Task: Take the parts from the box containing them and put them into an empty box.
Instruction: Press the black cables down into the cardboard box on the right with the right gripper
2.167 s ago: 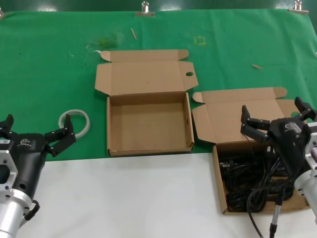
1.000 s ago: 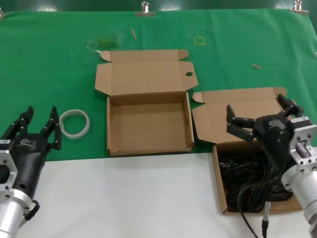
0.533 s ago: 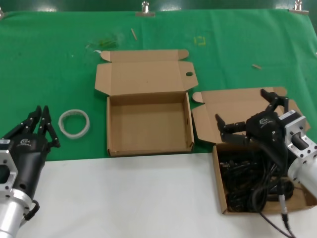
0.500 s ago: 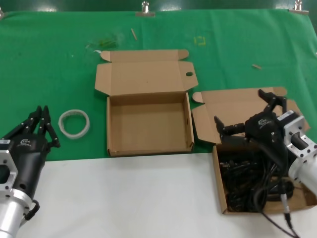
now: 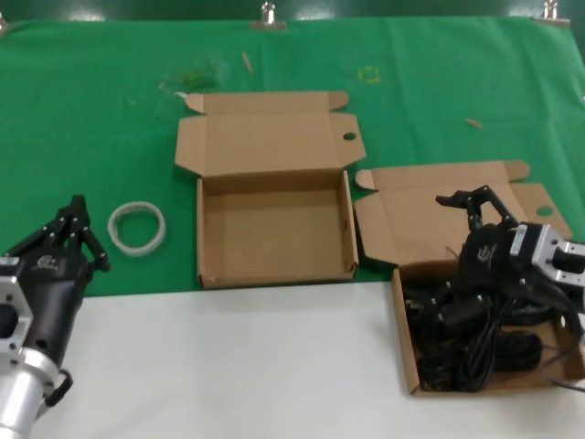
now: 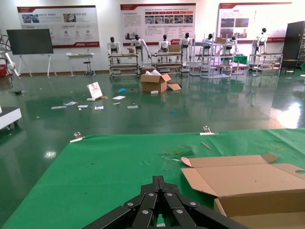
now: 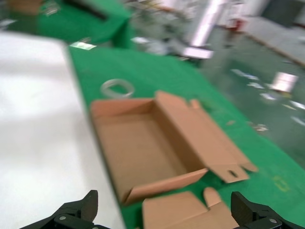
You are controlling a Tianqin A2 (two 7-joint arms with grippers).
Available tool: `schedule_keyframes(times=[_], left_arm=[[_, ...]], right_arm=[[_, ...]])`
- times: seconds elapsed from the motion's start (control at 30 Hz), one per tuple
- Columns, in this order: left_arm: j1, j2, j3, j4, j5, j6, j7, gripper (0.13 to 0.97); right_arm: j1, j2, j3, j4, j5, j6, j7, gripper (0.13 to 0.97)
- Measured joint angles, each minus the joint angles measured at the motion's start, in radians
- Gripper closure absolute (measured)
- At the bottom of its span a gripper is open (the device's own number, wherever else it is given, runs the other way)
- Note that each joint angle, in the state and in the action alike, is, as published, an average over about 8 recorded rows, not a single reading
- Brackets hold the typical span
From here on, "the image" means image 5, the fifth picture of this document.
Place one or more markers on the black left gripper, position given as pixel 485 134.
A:
pixel 55 297

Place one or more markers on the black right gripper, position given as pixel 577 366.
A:
pixel 486 260

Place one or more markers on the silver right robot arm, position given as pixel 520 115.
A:
pixel 539 247

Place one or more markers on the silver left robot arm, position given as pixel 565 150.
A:
pixel 18 398

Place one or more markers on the cardboard box with round hole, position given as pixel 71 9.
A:
pixel 274 137

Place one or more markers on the green table cloth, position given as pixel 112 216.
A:
pixel 91 137

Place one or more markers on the short wooden stick piece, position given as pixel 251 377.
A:
pixel 473 122

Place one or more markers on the clear plastic wrapper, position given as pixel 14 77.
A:
pixel 194 78

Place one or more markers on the thin wooden stick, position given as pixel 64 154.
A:
pixel 247 62

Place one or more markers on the metal binder clip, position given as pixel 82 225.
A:
pixel 550 18
pixel 269 23

